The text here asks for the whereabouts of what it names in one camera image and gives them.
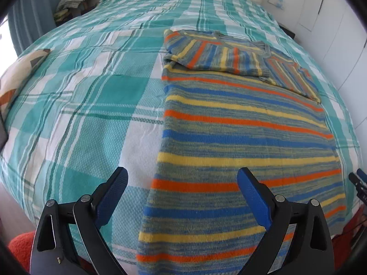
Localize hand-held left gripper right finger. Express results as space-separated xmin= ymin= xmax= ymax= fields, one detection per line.
xmin=237 ymin=167 xmax=335 ymax=275

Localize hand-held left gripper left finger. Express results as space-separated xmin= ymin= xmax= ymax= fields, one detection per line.
xmin=29 ymin=166 xmax=128 ymax=275

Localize striped knit sweater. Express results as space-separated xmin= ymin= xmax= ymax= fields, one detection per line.
xmin=136 ymin=29 xmax=346 ymax=275

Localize bed with teal plaid cover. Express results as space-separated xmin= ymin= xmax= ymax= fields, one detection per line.
xmin=0 ymin=0 xmax=362 ymax=275

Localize person's orange fleece clothing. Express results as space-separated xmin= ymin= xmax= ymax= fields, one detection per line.
xmin=8 ymin=229 xmax=354 ymax=274

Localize black smartphone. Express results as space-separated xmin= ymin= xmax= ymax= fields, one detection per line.
xmin=0 ymin=115 xmax=8 ymax=152

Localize white wardrobe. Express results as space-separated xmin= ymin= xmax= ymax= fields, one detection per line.
xmin=295 ymin=0 xmax=367 ymax=129

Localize patterned cream cushion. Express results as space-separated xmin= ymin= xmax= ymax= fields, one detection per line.
xmin=0 ymin=49 xmax=51 ymax=115

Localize dark nightstand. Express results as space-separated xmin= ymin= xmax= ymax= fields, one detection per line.
xmin=279 ymin=24 xmax=296 ymax=39

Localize blue curtain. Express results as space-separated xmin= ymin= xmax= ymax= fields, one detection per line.
xmin=7 ymin=0 xmax=79 ymax=56

